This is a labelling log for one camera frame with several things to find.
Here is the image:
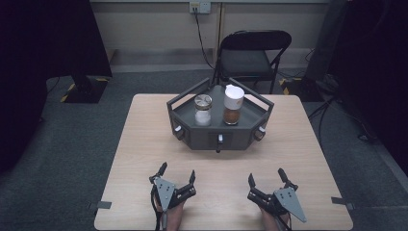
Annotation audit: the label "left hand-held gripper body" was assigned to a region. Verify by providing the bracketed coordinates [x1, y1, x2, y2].
[149, 176, 197, 213]

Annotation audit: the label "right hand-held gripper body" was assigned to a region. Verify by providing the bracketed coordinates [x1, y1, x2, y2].
[246, 186, 308, 223]

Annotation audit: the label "dark grey corner rack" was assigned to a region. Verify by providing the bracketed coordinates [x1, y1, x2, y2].
[166, 76, 275, 154]

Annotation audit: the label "glass jar with silver lid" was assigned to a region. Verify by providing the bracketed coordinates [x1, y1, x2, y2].
[193, 93, 214, 127]

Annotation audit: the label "spice jar with white lid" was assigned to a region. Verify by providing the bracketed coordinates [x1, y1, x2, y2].
[222, 84, 246, 126]

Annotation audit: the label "person's right hand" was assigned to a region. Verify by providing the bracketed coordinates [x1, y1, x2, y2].
[259, 206, 291, 231]

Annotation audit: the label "person's left hand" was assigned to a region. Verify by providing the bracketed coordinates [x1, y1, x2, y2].
[153, 198, 187, 231]

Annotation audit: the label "grey table clamp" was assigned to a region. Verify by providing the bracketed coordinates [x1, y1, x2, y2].
[89, 200, 113, 212]
[330, 195, 356, 212]

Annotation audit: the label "black stand base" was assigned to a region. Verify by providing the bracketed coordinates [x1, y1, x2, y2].
[278, 76, 325, 103]
[60, 74, 110, 105]

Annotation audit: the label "black folding chair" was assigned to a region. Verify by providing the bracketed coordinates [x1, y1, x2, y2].
[212, 29, 293, 95]

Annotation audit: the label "dark curtain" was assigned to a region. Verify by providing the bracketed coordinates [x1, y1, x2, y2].
[0, 0, 114, 174]
[326, 0, 408, 178]

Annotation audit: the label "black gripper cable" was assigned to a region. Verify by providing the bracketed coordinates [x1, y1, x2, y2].
[150, 187, 166, 231]

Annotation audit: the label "black floor cables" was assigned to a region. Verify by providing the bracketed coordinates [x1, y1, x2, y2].
[307, 95, 377, 146]

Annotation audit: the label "black power cable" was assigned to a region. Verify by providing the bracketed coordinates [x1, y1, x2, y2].
[193, 12, 216, 70]

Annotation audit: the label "grey upright post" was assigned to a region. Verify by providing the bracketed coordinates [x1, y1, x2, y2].
[304, 0, 348, 82]

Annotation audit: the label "wall power socket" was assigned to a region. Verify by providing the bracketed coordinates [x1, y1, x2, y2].
[189, 1, 213, 14]

